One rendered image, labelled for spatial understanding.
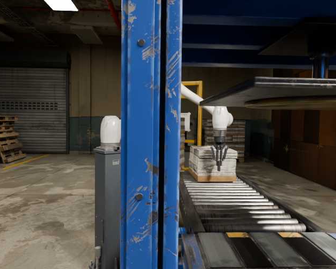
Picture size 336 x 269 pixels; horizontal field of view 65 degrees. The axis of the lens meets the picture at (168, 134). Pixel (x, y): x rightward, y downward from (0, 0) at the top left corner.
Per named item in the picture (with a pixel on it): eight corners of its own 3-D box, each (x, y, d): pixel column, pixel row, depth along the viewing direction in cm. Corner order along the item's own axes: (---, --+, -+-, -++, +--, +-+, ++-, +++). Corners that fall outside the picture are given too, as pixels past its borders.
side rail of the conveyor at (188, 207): (172, 182, 241) (173, 169, 240) (178, 182, 241) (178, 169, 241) (191, 260, 107) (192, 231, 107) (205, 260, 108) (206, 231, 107)
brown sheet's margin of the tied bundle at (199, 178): (193, 176, 207) (193, 171, 207) (229, 176, 210) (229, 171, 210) (197, 181, 191) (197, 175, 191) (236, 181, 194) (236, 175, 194)
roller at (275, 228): (199, 232, 118) (199, 221, 117) (303, 232, 120) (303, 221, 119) (200, 237, 113) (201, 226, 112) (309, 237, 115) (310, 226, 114)
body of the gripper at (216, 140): (224, 136, 187) (224, 149, 187) (212, 136, 187) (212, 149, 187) (227, 136, 179) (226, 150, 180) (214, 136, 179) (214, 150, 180)
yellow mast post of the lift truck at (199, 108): (193, 195, 413) (196, 80, 404) (194, 193, 421) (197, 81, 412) (199, 195, 410) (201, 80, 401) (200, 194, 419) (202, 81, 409)
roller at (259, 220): (197, 227, 124) (197, 216, 124) (295, 227, 126) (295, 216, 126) (198, 231, 119) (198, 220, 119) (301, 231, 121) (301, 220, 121)
